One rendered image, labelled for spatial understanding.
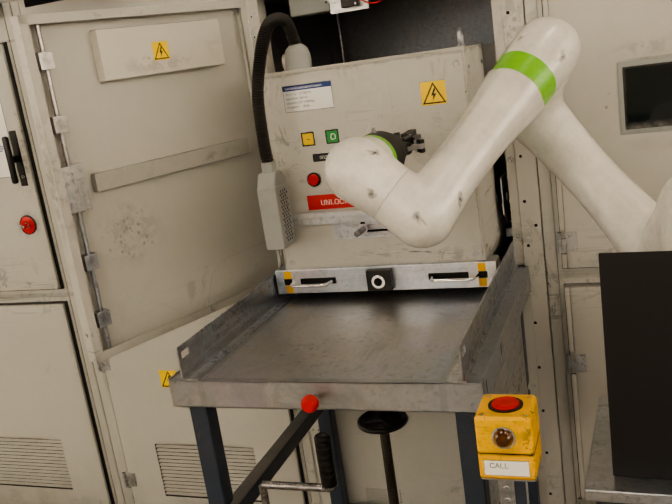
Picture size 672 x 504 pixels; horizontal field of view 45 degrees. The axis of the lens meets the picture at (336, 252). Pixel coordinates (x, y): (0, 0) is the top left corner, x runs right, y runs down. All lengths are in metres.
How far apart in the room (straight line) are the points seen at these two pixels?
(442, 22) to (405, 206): 1.55
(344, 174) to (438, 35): 1.53
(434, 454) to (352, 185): 1.16
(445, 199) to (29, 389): 1.85
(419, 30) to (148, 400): 1.48
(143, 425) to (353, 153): 1.53
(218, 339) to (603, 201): 0.82
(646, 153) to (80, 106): 1.25
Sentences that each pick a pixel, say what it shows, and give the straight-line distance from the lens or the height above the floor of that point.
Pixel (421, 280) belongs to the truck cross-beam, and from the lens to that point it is 1.88.
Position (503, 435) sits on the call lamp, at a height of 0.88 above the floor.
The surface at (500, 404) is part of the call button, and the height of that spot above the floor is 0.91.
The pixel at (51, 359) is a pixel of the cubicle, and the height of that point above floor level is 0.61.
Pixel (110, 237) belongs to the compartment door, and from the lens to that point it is 1.89.
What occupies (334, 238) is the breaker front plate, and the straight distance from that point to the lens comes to 1.92.
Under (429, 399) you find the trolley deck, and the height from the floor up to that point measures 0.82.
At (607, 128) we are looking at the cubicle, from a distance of 1.94.
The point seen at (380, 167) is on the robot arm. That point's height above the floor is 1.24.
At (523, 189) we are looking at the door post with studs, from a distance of 2.00.
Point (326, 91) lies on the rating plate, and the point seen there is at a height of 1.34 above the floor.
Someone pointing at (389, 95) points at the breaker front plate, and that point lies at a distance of 1.82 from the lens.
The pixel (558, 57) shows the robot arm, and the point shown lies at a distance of 1.52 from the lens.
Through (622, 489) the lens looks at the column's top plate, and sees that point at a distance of 1.30.
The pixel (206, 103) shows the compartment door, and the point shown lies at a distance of 2.06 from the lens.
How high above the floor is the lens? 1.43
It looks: 14 degrees down
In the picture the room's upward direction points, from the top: 8 degrees counter-clockwise
